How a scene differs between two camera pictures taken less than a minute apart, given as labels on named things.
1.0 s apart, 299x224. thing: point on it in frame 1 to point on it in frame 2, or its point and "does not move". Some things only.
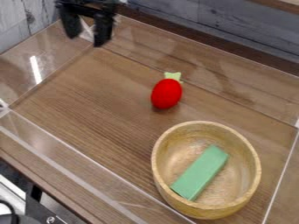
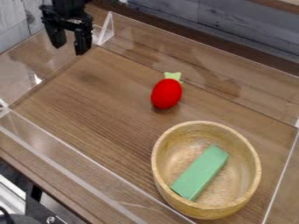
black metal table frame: (34, 208) does not move
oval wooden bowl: (232, 183) does not move
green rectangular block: (196, 176) does not move
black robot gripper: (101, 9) to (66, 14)
